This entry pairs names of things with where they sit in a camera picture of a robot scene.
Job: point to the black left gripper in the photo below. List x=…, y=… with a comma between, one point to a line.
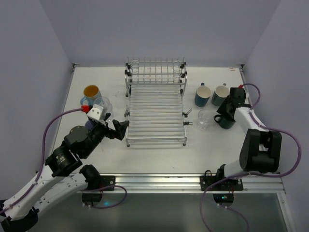
x=109, y=130

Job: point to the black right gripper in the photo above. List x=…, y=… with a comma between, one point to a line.
x=228, y=109

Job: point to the grey faceted ceramic mug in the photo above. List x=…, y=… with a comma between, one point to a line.
x=219, y=95

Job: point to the dark green ceramic mug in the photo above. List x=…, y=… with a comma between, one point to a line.
x=224, y=122

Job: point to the clear faceted glass front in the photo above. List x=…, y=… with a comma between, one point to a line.
x=107, y=113

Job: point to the lilac plastic cup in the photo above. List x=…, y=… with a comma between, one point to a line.
x=90, y=124

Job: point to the dark blue faceted mug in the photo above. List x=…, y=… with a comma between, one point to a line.
x=202, y=96

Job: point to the blue butterfly ceramic mug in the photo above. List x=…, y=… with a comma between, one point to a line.
x=91, y=93

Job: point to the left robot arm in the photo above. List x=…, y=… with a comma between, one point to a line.
x=62, y=175

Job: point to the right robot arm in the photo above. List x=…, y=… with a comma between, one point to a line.
x=261, y=148

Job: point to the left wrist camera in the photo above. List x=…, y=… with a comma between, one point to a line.
x=97, y=114

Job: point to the silver wire dish rack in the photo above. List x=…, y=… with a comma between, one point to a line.
x=155, y=89

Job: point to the aluminium frame rail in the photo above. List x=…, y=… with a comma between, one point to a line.
x=190, y=183

